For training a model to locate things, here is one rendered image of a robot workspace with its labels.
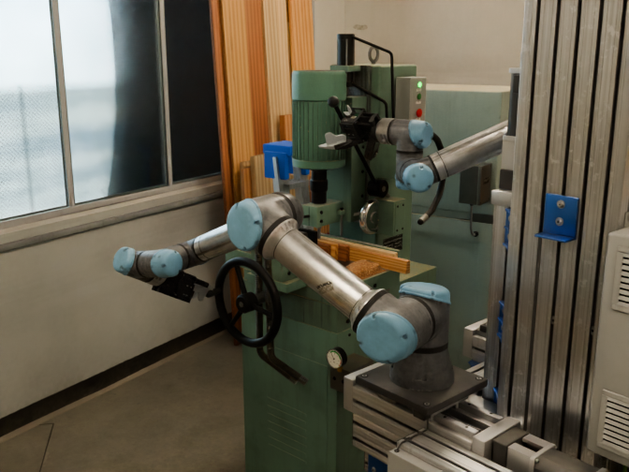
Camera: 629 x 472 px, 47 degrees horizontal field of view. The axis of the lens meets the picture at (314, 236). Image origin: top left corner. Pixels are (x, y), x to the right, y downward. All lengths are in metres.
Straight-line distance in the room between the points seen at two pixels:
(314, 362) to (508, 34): 2.69
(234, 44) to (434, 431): 2.59
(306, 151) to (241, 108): 1.55
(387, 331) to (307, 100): 1.00
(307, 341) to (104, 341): 1.43
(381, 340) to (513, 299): 0.34
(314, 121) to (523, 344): 1.00
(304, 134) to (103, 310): 1.58
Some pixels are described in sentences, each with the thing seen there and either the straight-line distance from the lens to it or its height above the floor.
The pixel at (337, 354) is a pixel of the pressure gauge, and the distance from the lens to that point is 2.22.
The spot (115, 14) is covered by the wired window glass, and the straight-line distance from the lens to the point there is 3.56.
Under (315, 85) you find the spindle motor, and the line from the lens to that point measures 2.30.
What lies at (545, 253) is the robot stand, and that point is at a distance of 1.63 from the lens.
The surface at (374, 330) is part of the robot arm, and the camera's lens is 1.54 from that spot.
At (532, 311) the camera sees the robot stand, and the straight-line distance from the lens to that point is 1.69.
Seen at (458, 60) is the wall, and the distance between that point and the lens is 4.62.
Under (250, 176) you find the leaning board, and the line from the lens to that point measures 3.77.
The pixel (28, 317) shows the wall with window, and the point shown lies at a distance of 3.28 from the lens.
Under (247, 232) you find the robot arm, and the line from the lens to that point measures 1.68.
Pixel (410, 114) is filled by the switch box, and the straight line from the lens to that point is 2.51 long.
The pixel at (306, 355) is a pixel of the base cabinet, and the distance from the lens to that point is 2.41.
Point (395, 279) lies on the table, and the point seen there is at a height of 0.86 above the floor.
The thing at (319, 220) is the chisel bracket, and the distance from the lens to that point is 2.40.
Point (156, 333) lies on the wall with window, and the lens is 3.82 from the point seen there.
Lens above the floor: 1.57
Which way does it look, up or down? 14 degrees down
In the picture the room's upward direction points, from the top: straight up
